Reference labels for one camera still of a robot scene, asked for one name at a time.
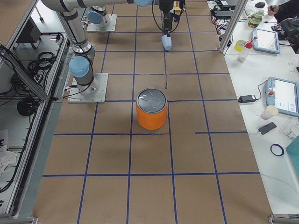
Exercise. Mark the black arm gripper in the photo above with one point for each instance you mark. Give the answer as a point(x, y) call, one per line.
point(165, 6)

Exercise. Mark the light blue plastic cup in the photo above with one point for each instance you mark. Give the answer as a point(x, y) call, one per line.
point(166, 42)

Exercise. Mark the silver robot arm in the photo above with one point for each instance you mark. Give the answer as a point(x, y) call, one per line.
point(102, 9)
point(81, 66)

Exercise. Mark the person's hand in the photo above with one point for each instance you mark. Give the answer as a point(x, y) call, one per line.
point(272, 10)

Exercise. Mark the yellow tape roll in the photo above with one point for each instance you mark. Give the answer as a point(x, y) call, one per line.
point(239, 45)

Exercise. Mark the clear bottle red cap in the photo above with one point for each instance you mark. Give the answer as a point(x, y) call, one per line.
point(247, 48)

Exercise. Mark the orange canister with grey lid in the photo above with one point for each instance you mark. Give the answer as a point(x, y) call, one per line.
point(151, 108)

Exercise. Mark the far teach pendant tablet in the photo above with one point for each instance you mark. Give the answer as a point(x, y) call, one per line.
point(265, 41)

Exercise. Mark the teach pendant tablet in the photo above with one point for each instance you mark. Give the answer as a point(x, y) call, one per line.
point(265, 41)
point(283, 94)

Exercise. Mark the black power adapter brick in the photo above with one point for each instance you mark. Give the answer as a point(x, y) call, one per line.
point(247, 99)

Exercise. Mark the near teach pendant tablet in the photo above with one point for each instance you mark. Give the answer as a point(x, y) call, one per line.
point(283, 94)

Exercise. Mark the black smartphone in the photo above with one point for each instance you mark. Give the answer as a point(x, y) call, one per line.
point(267, 128)

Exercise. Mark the white crumpled cloth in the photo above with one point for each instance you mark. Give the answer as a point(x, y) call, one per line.
point(7, 159)

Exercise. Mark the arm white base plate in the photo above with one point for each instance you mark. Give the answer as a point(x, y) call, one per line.
point(96, 92)
point(98, 23)

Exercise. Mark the aluminium frame post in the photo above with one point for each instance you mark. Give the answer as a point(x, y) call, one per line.
point(232, 24)

